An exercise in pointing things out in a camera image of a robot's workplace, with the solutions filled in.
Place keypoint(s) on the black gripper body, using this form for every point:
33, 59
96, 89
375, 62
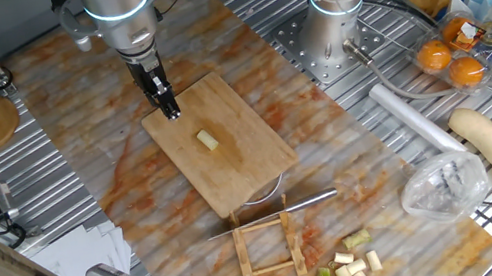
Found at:
145, 69

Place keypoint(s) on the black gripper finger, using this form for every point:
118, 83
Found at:
154, 98
168, 101

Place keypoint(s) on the white scallion stalk piece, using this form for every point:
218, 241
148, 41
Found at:
207, 140

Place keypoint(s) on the steel cleaver knife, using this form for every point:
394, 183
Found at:
308, 200

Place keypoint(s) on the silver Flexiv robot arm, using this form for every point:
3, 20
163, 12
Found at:
121, 7

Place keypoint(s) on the wooden cutting board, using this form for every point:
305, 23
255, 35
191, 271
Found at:
254, 157

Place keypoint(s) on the wooden knife rack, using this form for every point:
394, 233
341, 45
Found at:
243, 260

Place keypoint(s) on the orange marble pattern mat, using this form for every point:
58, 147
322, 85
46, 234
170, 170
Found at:
357, 164

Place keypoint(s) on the pale green scallion piece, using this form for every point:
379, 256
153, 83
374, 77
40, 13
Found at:
357, 239

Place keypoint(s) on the white plastic wrap roll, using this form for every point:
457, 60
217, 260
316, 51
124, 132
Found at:
413, 121

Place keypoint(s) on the orange fruit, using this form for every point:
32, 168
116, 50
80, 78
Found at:
451, 32
466, 71
433, 55

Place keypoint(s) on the clear plastic bag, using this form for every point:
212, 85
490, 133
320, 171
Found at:
443, 189

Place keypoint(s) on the clear plastic fruit container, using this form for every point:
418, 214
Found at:
482, 40

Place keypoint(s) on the white daikon radish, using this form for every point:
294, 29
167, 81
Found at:
491, 145

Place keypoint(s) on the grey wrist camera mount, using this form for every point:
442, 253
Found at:
77, 28

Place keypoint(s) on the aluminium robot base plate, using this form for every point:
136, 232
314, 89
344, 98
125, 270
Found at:
292, 41

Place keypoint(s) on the small silver camera on clamp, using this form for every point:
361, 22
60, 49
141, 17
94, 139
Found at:
4, 198

